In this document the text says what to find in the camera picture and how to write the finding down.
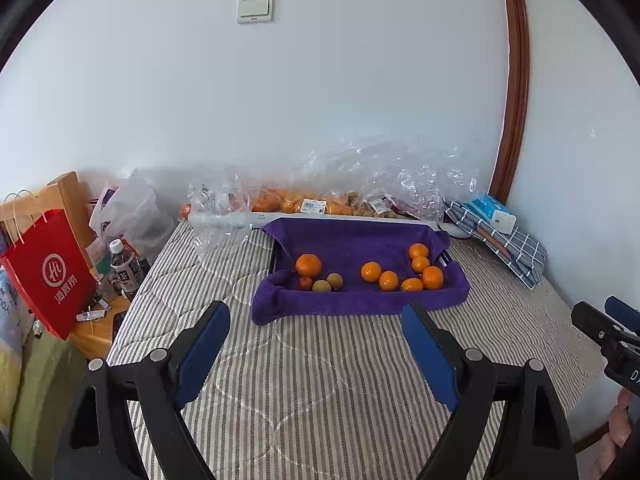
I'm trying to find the brown wooden door frame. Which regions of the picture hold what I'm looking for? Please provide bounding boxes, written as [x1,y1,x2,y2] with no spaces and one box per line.
[487,0,532,207]

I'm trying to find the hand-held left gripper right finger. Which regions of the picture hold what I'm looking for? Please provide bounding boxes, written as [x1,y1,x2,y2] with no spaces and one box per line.
[401,302,581,480]

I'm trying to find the purple towel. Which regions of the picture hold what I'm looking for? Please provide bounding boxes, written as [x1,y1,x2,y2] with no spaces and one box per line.
[250,217,471,326]

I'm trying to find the white light switch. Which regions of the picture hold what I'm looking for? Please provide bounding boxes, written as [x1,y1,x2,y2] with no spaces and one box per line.
[236,0,276,25]

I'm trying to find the person's right hand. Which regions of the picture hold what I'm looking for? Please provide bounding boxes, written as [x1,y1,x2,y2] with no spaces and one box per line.
[590,389,640,480]

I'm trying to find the large crumpled clear plastic bag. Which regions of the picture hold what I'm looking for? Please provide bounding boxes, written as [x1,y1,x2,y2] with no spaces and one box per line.
[295,135,482,222]

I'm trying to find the red paper bag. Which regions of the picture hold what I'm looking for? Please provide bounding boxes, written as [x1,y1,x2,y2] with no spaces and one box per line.
[0,190,99,342]

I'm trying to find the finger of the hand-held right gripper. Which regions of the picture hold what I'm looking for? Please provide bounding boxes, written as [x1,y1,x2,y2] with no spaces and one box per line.
[604,296,640,335]
[571,301,640,397]

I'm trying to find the blue tissue packet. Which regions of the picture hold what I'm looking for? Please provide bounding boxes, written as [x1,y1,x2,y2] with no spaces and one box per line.
[469,194,509,217]

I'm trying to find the wooden nightstand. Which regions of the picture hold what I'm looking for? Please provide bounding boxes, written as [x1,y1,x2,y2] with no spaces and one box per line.
[69,294,132,362]

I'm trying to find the dark tea bottle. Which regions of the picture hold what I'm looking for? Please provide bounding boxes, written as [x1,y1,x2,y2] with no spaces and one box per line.
[109,239,144,302]

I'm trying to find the small clear bottle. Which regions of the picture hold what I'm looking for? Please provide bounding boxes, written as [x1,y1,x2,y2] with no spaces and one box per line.
[95,274,114,307]

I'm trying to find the striped quilt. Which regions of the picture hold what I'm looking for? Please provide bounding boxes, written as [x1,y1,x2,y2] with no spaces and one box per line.
[105,217,608,480]

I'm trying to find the large orange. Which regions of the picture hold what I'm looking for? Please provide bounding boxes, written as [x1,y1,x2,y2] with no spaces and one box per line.
[295,253,322,278]

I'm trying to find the white plastic bag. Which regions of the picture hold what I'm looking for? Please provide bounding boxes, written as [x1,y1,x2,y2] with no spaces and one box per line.
[89,169,177,262]

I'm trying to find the checked grey cloth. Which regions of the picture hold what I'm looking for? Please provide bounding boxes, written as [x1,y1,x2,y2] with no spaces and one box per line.
[444,200,549,289]

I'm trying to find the bagged oranges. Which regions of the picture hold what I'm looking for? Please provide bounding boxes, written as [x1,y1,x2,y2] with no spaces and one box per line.
[250,187,352,216]

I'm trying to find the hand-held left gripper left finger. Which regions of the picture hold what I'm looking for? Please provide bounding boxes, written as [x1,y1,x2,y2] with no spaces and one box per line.
[52,301,232,480]

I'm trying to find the green cloth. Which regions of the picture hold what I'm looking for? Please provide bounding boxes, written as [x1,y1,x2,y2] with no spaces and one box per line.
[0,330,87,463]

